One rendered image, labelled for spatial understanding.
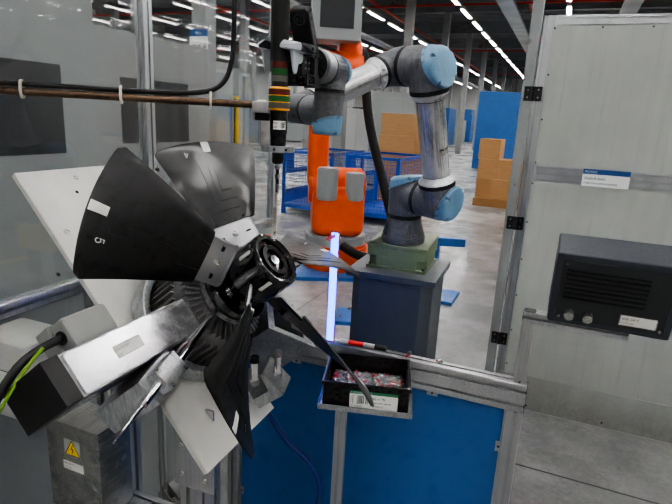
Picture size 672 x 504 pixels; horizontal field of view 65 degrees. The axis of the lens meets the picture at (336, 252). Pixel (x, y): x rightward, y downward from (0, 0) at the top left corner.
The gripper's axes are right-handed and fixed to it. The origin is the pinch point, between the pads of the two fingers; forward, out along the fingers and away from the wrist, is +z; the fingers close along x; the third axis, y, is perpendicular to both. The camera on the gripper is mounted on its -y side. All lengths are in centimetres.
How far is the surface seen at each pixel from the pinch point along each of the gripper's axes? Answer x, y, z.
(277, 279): -8.0, 43.8, 10.3
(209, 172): 15.9, 26.5, -1.8
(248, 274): -2.9, 43.1, 12.3
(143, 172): 10.0, 24.1, 25.1
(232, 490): 33, 140, -39
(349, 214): 117, 101, -369
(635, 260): -73, 40, -33
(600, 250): -66, 39, -35
